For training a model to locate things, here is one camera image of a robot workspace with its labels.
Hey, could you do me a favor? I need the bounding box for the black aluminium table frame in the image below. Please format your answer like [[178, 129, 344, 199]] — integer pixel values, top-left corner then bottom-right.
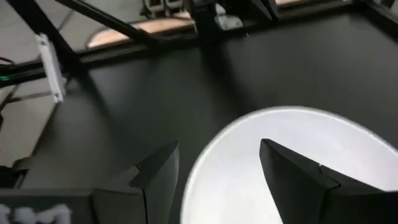
[[0, 0, 398, 90]]

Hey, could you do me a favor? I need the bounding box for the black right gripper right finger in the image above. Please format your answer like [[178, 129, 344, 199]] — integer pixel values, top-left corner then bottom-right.
[[259, 138, 398, 224]]

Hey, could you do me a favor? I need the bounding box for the large white bowl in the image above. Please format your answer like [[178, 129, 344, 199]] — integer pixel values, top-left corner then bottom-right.
[[180, 105, 398, 224]]

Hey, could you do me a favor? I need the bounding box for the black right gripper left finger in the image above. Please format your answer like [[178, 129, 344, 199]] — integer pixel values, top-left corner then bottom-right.
[[92, 139, 181, 224]]

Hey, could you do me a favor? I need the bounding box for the white arm-base mounting plate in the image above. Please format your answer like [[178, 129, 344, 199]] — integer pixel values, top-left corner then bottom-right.
[[214, 4, 244, 30]]

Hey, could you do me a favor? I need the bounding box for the white frame bracket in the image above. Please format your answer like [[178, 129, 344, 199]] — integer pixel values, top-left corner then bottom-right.
[[34, 33, 67, 104]]

